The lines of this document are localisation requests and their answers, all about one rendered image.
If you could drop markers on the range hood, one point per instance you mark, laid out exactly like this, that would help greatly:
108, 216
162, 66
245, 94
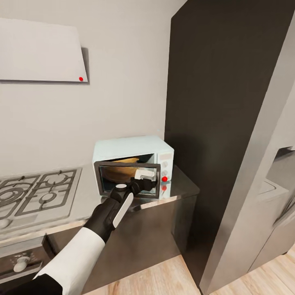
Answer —
31, 50

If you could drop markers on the microwave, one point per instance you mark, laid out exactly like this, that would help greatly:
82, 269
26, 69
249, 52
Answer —
154, 155

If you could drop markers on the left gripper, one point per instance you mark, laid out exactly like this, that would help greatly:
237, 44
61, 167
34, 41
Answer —
144, 184

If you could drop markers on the popcorn bag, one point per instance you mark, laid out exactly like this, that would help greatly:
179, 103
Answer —
132, 159

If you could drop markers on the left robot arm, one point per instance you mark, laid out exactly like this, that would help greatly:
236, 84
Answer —
68, 272

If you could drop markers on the fridge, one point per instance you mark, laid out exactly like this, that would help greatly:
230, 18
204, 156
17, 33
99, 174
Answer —
230, 118

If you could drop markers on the burner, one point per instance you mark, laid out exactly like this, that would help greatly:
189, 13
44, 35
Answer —
36, 198

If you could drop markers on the oven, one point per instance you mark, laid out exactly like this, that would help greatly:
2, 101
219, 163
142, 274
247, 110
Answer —
20, 262

